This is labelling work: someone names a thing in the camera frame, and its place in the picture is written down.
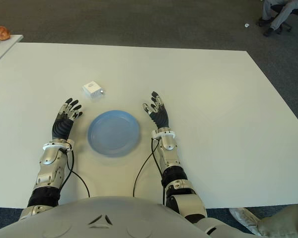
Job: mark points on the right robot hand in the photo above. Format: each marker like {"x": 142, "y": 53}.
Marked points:
{"x": 161, "y": 117}

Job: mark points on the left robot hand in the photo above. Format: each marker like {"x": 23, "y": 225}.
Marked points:
{"x": 62, "y": 126}

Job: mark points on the white cube charger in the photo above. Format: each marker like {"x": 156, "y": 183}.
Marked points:
{"x": 91, "y": 90}

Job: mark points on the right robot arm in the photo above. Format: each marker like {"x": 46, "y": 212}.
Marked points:
{"x": 173, "y": 173}

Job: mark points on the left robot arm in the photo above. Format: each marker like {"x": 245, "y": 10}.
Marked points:
{"x": 49, "y": 163}

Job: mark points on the blue plastic plate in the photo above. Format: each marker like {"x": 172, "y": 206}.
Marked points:
{"x": 114, "y": 134}

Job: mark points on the white side table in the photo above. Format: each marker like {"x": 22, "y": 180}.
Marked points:
{"x": 5, "y": 47}

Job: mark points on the grey robot torso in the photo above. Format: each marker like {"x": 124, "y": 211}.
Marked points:
{"x": 101, "y": 218}

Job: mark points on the brown bread roll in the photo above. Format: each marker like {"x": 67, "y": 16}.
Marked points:
{"x": 1, "y": 33}

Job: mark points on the white sneaker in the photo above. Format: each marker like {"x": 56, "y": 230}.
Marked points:
{"x": 243, "y": 218}

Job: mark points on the seated person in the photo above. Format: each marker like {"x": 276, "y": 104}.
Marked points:
{"x": 278, "y": 17}

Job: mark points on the black office chair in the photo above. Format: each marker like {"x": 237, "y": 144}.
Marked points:
{"x": 286, "y": 26}

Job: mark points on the khaki trouser leg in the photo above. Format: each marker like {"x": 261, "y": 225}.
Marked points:
{"x": 283, "y": 223}

